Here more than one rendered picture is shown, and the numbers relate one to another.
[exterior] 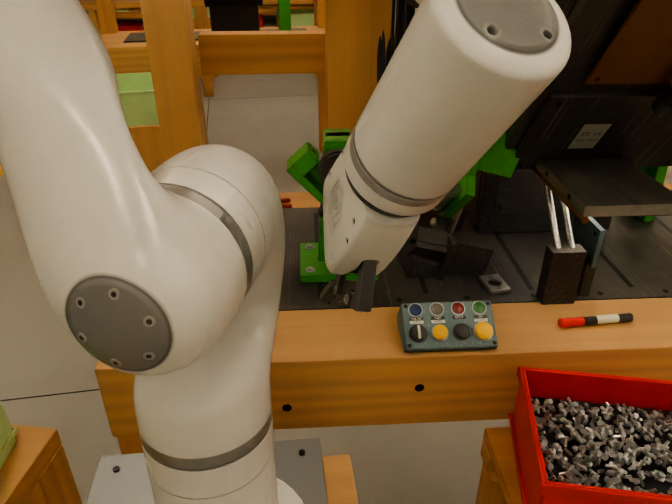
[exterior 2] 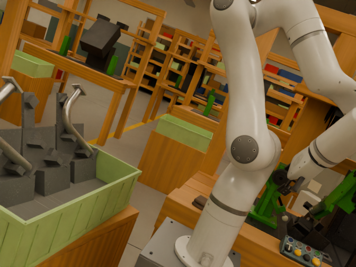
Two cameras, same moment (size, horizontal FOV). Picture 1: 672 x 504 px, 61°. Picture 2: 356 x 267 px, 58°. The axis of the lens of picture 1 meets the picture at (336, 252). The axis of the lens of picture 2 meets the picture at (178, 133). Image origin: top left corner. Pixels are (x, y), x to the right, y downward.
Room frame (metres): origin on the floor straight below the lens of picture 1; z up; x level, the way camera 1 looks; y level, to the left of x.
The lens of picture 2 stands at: (-0.51, 0.07, 1.42)
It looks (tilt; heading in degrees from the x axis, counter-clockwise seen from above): 12 degrees down; 17
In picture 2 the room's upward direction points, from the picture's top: 22 degrees clockwise
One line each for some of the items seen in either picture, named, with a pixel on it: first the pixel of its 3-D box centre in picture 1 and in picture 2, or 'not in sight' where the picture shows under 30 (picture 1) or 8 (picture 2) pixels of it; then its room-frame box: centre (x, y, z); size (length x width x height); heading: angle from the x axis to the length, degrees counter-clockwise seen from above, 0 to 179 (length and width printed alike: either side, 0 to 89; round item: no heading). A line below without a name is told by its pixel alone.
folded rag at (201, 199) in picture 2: not in sight; (205, 204); (0.75, 0.22, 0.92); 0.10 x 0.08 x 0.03; 83
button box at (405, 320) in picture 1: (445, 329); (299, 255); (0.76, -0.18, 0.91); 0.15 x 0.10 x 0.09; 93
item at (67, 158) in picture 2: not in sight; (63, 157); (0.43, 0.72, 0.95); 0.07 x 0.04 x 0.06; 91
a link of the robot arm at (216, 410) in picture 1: (206, 290); (249, 166); (0.42, 0.11, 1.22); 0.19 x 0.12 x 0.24; 171
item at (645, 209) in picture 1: (579, 166); not in sight; (0.97, -0.44, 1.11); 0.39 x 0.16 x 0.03; 3
